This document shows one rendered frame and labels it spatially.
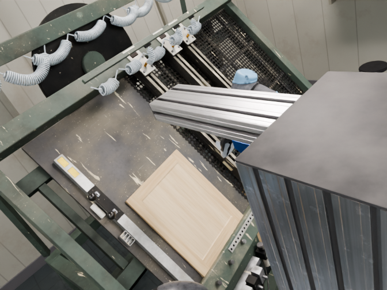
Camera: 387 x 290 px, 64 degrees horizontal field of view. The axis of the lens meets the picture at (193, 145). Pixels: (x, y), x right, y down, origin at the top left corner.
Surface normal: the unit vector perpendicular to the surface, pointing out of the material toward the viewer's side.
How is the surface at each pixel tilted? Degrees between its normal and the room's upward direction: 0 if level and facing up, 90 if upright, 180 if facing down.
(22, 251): 90
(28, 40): 90
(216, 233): 55
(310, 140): 0
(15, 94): 90
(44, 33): 90
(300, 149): 0
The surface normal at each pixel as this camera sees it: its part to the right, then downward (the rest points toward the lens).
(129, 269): 0.43, -0.38
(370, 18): -0.69, 0.57
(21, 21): 0.65, 0.20
